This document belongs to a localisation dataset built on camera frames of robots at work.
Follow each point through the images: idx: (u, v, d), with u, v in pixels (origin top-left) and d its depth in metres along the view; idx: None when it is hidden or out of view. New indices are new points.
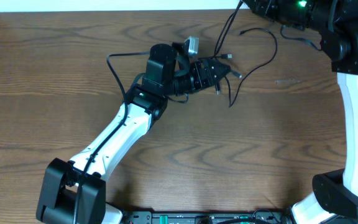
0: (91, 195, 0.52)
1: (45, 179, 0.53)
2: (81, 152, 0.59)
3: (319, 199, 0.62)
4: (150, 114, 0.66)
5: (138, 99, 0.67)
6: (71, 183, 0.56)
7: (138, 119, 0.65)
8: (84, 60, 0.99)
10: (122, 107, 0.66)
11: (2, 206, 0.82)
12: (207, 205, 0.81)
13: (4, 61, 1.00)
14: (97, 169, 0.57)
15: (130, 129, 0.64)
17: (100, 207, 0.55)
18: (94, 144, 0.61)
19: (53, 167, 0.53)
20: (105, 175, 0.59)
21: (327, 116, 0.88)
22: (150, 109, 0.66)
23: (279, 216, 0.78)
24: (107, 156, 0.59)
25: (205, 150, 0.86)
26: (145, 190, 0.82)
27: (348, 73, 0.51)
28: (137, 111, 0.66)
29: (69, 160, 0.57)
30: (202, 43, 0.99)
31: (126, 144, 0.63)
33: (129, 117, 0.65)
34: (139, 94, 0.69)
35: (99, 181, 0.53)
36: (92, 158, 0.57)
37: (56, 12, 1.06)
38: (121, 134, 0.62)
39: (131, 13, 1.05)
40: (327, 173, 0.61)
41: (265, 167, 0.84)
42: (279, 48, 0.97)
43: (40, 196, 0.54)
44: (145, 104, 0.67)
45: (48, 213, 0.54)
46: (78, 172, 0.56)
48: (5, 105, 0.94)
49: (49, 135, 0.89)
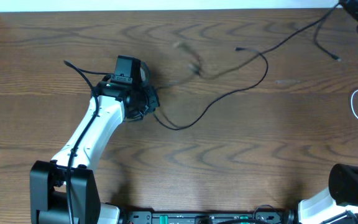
0: (81, 186, 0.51)
1: (32, 183, 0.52)
2: (61, 150, 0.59)
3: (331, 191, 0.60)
4: (120, 101, 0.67)
5: (107, 91, 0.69)
6: (59, 182, 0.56)
7: (110, 108, 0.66)
8: (84, 60, 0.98)
10: (92, 101, 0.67)
11: (1, 206, 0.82)
12: (207, 205, 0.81)
13: (3, 61, 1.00)
14: (81, 161, 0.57)
15: (104, 118, 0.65)
17: (94, 196, 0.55)
18: (73, 139, 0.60)
19: (35, 169, 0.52)
20: (91, 165, 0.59)
21: (327, 116, 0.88)
22: (120, 96, 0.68)
23: (279, 217, 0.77)
24: (88, 147, 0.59)
25: (205, 150, 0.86)
26: (144, 190, 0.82)
27: None
28: (107, 101, 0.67)
29: (51, 160, 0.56)
30: (202, 43, 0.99)
31: (104, 133, 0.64)
33: (102, 109, 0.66)
34: (106, 86, 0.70)
35: (84, 171, 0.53)
36: (73, 152, 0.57)
37: (56, 12, 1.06)
38: (97, 124, 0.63)
39: (131, 13, 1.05)
40: (348, 165, 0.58)
41: (265, 167, 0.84)
42: (279, 47, 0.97)
43: (32, 201, 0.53)
44: (115, 94, 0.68)
45: (43, 216, 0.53)
46: (63, 170, 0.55)
48: (5, 105, 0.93)
49: (48, 135, 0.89)
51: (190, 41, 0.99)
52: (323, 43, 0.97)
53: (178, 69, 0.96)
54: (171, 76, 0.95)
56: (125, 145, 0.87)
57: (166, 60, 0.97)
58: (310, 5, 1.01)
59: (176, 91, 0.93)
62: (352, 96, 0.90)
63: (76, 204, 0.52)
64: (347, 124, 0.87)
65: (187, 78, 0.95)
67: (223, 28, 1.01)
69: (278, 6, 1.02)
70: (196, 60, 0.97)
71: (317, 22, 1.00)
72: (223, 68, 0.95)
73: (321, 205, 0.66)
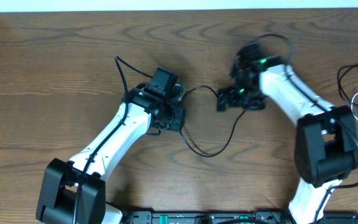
0: (91, 195, 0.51)
1: (45, 178, 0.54)
2: (80, 152, 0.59)
3: (302, 173, 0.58)
4: (149, 112, 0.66)
5: (138, 99, 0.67)
6: (71, 182, 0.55)
7: (138, 119, 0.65)
8: (84, 60, 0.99)
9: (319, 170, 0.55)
10: (121, 107, 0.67)
11: (2, 206, 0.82)
12: (207, 205, 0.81)
13: (4, 61, 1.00)
14: (97, 168, 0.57)
15: (129, 129, 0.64)
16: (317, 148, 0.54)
17: (100, 206, 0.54)
18: (94, 144, 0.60)
19: (51, 166, 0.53)
20: (105, 176, 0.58)
21: None
22: (150, 108, 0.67)
23: (279, 216, 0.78)
24: (107, 156, 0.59)
25: (205, 150, 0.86)
26: (144, 190, 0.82)
27: (309, 129, 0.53)
28: (137, 111, 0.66)
29: (69, 161, 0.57)
30: (202, 44, 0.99)
31: (125, 144, 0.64)
33: (129, 117, 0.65)
34: (139, 93, 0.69)
35: (98, 180, 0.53)
36: (91, 158, 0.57)
37: (56, 12, 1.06)
38: (120, 134, 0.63)
39: (131, 13, 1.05)
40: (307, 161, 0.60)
41: (265, 167, 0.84)
42: (280, 48, 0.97)
43: (40, 196, 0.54)
44: (145, 104, 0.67)
45: (48, 214, 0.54)
46: (77, 173, 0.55)
48: (5, 105, 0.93)
49: (49, 134, 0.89)
51: (190, 41, 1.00)
52: (324, 42, 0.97)
53: (178, 69, 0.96)
54: None
56: None
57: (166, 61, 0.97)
58: (309, 5, 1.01)
59: None
62: (354, 98, 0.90)
63: (81, 209, 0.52)
64: None
65: (187, 78, 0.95)
67: (223, 28, 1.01)
69: (278, 6, 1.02)
70: (196, 60, 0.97)
71: (317, 22, 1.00)
72: (223, 68, 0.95)
73: (304, 197, 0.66)
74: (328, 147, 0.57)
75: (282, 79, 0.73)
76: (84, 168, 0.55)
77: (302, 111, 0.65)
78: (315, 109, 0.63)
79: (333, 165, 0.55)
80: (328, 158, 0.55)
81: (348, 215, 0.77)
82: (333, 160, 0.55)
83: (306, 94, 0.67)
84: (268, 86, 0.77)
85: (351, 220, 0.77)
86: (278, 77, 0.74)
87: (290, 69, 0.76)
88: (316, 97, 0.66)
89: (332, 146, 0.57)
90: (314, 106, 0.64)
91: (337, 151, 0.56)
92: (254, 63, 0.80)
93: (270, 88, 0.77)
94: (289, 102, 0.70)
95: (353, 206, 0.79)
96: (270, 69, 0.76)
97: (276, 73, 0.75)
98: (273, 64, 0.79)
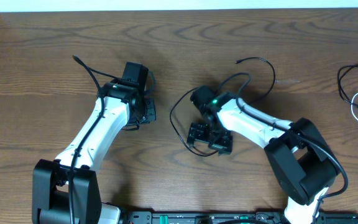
0: (84, 186, 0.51)
1: (33, 181, 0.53)
2: (64, 150, 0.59)
3: (293, 196, 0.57)
4: (127, 102, 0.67)
5: (114, 92, 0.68)
6: (62, 182, 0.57)
7: (116, 110, 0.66)
8: (84, 59, 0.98)
9: (305, 188, 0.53)
10: (97, 102, 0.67)
11: (1, 206, 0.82)
12: (207, 205, 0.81)
13: (4, 61, 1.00)
14: (84, 162, 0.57)
15: (109, 120, 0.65)
16: (291, 167, 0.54)
17: (96, 197, 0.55)
18: (78, 140, 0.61)
19: (38, 167, 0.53)
20: (95, 167, 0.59)
21: (328, 116, 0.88)
22: (126, 98, 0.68)
23: (279, 216, 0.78)
24: (92, 149, 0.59)
25: (205, 150, 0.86)
26: (144, 190, 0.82)
27: (278, 154, 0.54)
28: (114, 102, 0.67)
29: (55, 159, 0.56)
30: (202, 44, 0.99)
31: (109, 134, 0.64)
33: (107, 110, 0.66)
34: (113, 86, 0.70)
35: (89, 172, 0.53)
36: (77, 152, 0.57)
37: (56, 12, 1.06)
38: (102, 126, 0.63)
39: (131, 13, 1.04)
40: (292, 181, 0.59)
41: (265, 167, 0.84)
42: (280, 48, 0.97)
43: (33, 200, 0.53)
44: (120, 95, 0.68)
45: (45, 216, 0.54)
46: (66, 169, 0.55)
48: (5, 105, 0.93)
49: (48, 135, 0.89)
51: (190, 41, 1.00)
52: (324, 42, 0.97)
53: (178, 69, 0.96)
54: (171, 76, 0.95)
56: (125, 145, 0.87)
57: (166, 61, 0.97)
58: (309, 5, 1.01)
59: (176, 91, 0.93)
62: (354, 98, 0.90)
63: (78, 203, 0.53)
64: (348, 124, 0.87)
65: (187, 78, 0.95)
67: (223, 28, 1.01)
69: (278, 6, 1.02)
70: (196, 60, 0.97)
71: (317, 22, 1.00)
72: (223, 68, 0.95)
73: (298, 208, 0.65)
74: (304, 162, 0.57)
75: (237, 112, 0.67)
76: (71, 163, 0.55)
77: (265, 138, 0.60)
78: (276, 131, 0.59)
79: (317, 179, 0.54)
80: (309, 174, 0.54)
81: (348, 215, 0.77)
82: (314, 174, 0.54)
83: (261, 118, 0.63)
84: (230, 124, 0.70)
85: (351, 220, 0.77)
86: (233, 112, 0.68)
87: (241, 101, 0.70)
88: (273, 118, 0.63)
89: (308, 160, 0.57)
90: (275, 128, 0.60)
91: (314, 162, 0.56)
92: (207, 106, 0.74)
93: (234, 124, 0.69)
94: (252, 135, 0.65)
95: (353, 206, 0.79)
96: (224, 106, 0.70)
97: (232, 107, 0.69)
98: (224, 99, 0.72)
